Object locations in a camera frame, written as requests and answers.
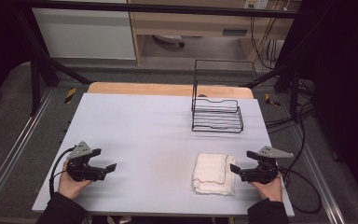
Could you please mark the person's right hand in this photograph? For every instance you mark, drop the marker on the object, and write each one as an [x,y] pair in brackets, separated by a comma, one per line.
[270,191]

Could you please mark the wooden table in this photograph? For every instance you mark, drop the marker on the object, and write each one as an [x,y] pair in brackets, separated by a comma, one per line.
[167,90]

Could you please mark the black metal frame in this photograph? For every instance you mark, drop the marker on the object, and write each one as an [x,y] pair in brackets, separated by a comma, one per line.
[167,8]

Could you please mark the aluminium floor rail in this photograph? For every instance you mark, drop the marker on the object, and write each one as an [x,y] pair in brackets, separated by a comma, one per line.
[15,149]
[320,180]

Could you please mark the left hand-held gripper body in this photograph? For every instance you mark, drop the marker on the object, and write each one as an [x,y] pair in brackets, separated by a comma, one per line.
[80,168]

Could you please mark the yellow black tape marker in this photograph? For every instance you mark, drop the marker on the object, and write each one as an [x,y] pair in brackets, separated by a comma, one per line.
[70,95]
[272,100]

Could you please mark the light wooden desk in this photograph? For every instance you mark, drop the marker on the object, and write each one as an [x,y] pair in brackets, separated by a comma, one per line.
[183,26]

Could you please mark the office chair base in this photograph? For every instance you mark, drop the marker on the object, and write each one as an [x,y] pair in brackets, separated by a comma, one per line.
[171,38]

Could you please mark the white wall socket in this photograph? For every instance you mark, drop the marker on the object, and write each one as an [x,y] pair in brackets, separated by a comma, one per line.
[256,3]

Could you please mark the white towel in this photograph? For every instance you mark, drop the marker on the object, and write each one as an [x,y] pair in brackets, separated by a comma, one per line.
[213,174]

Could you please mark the person's left hand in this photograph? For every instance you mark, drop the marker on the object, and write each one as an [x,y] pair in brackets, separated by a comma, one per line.
[69,186]

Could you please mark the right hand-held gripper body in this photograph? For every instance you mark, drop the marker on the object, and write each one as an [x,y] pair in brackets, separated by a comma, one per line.
[262,172]

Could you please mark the small grey rectangular plate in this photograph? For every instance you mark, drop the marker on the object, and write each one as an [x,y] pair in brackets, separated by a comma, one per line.
[234,32]

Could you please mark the white cabinet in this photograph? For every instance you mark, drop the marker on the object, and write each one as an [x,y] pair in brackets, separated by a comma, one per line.
[84,34]

